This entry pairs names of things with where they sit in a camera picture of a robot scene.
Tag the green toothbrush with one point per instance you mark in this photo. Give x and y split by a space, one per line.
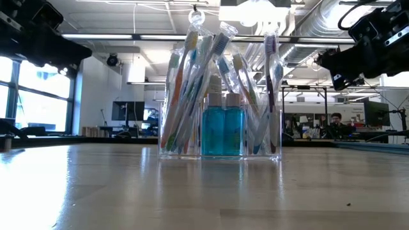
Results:
173 62
254 96

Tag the purple toothbrush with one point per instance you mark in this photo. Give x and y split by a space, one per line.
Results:
271 44

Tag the row of wooden boxes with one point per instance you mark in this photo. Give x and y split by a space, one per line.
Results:
92 131

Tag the black ceiling-mounted camera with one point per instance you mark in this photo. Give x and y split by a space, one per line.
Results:
112 60

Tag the large window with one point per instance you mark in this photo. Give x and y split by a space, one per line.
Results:
41 96

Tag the clear acrylic organizer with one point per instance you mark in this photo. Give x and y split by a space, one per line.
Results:
163 150

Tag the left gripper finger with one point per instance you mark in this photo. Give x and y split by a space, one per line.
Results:
54 51

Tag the bright ceiling light panel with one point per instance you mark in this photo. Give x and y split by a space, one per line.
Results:
255 12

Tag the black monitor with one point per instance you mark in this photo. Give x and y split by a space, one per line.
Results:
128 111
377 113

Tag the black aluminium table frame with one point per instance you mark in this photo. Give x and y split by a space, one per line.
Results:
96 140

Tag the silver ventilation duct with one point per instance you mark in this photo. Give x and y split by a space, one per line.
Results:
313 22

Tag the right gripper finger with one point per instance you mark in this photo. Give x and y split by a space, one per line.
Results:
342 67

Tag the person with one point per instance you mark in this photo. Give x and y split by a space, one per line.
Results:
337 124

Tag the blue mouthwash bottle white cap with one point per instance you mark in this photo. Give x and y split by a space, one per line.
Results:
233 131
214 83
213 131

